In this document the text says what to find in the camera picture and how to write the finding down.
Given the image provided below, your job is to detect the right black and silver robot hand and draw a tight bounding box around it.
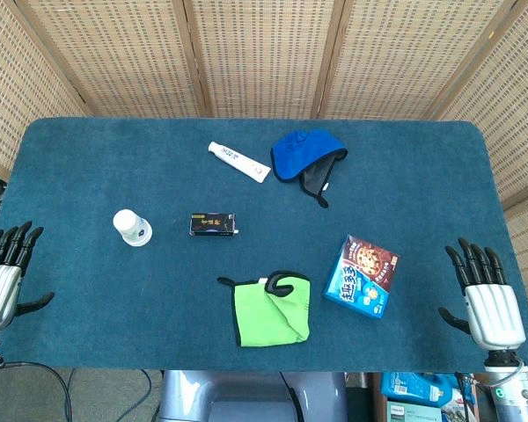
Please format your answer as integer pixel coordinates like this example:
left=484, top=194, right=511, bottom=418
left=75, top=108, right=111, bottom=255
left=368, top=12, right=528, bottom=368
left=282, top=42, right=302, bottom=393
left=437, top=236, right=527, bottom=352

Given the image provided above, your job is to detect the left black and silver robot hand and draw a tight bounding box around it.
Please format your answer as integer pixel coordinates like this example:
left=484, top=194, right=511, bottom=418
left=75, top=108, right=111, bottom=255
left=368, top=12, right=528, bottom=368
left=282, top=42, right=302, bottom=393
left=0, top=221, right=55, bottom=331

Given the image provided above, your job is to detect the blue detergent bottle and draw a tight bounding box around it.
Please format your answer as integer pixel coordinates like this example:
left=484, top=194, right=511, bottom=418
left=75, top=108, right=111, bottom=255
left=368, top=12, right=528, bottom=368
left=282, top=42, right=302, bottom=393
left=380, top=372, right=467, bottom=408

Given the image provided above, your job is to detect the teal table mat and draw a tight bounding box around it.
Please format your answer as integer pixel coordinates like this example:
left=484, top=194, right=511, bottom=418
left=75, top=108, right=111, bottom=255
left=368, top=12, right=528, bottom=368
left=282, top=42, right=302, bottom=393
left=0, top=117, right=528, bottom=374

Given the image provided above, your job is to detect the teal and white carton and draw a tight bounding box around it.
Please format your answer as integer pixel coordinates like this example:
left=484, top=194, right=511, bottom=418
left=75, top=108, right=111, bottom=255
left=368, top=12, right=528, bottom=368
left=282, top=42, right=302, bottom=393
left=385, top=399, right=444, bottom=422

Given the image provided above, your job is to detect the blue cookie box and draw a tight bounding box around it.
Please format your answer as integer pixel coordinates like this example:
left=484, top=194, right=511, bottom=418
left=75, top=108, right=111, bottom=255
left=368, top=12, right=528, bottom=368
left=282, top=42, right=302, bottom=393
left=321, top=234, right=400, bottom=320

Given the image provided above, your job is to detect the black box with gold print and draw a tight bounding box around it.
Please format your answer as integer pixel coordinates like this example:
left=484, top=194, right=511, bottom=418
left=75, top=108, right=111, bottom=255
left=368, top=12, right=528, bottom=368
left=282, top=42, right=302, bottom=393
left=188, top=213, right=240, bottom=238

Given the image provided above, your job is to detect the green cloth with black trim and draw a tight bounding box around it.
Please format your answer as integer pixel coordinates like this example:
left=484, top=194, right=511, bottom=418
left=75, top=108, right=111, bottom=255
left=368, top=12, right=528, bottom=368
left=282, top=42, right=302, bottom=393
left=216, top=270, right=312, bottom=348

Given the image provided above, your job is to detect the blue cloth with grey lining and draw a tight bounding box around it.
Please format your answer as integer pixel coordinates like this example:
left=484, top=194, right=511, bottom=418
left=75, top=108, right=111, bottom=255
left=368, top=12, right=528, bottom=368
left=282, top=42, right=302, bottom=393
left=270, top=128, right=348, bottom=208

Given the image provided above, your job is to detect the grey robot torso base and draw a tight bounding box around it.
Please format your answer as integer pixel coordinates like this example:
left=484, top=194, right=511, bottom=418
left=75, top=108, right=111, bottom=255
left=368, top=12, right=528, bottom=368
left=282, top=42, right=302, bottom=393
left=158, top=370, right=349, bottom=422

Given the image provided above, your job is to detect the white toothpaste tube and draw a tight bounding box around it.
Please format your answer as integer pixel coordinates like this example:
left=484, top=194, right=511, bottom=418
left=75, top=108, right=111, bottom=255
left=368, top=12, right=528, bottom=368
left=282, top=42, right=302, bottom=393
left=208, top=140, right=273, bottom=185

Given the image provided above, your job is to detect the woven rattan folding screen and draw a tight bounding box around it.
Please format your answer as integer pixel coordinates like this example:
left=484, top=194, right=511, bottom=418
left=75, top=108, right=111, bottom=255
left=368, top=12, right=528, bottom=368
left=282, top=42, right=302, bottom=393
left=0, top=0, right=528, bottom=366

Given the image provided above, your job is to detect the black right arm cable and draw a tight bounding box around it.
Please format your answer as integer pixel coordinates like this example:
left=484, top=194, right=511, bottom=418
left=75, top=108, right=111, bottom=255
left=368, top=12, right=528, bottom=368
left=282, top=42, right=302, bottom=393
left=455, top=372, right=473, bottom=422

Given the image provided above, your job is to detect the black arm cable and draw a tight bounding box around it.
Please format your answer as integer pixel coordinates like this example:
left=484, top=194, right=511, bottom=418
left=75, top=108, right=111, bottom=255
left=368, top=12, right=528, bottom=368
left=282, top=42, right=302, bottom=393
left=455, top=372, right=473, bottom=422
left=0, top=360, right=74, bottom=422

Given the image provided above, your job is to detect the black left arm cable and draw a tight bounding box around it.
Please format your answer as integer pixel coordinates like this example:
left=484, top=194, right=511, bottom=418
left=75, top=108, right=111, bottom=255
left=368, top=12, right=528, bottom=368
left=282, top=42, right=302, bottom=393
left=0, top=360, right=74, bottom=422

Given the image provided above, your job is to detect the thin blue floor cable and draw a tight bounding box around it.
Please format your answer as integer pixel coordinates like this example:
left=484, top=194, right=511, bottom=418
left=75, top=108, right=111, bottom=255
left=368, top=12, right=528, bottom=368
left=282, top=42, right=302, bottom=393
left=114, top=368, right=153, bottom=422

